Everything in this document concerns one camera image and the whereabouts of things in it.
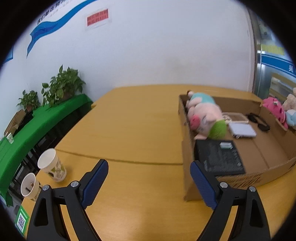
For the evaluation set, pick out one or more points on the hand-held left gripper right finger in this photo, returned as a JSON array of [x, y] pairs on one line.
[[203, 183]]

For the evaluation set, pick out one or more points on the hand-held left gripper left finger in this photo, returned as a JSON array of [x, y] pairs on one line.
[[96, 183]]

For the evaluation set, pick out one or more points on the black box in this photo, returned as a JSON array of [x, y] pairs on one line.
[[219, 160]]

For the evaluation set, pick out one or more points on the white charger adapter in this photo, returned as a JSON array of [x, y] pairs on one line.
[[226, 145]]

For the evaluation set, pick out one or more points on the white folding stand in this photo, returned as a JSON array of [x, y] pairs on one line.
[[241, 129]]

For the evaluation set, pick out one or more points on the black sunglasses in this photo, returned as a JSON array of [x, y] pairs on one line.
[[263, 127]]

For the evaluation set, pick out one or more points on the wooden desktop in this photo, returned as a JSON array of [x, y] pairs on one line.
[[138, 120]]

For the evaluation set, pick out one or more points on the printed paper cup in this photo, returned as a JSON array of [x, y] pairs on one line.
[[52, 164], [30, 187]]

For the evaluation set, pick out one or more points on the pink pig plush toy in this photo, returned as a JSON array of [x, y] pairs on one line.
[[205, 115]]

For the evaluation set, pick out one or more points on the beige clear phone case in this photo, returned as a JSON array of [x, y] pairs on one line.
[[234, 117]]

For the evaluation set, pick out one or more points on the green tablecloth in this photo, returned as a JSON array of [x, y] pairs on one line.
[[46, 120]]

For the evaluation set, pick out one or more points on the green code sign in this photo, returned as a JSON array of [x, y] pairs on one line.
[[22, 219]]

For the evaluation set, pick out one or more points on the small green printed cup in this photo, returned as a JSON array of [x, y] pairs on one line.
[[9, 138]]

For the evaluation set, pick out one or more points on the small brown cardboard box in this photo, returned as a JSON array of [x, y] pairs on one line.
[[15, 121]]

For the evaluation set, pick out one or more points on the pink strawberry plush toy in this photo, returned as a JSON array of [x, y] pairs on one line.
[[275, 109]]

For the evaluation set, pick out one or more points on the large potted green plant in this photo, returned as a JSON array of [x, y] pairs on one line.
[[62, 83]]

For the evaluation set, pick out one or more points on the small potted green plant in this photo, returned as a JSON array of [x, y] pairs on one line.
[[29, 99]]

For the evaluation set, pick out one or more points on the blue elephant plush toy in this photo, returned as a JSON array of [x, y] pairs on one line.
[[291, 117]]

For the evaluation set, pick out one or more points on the beige teddy bear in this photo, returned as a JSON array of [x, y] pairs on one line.
[[291, 100]]

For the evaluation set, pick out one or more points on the glass door with blue band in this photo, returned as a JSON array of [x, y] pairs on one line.
[[268, 69]]

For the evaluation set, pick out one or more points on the red wall notice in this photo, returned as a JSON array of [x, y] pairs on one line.
[[97, 18]]

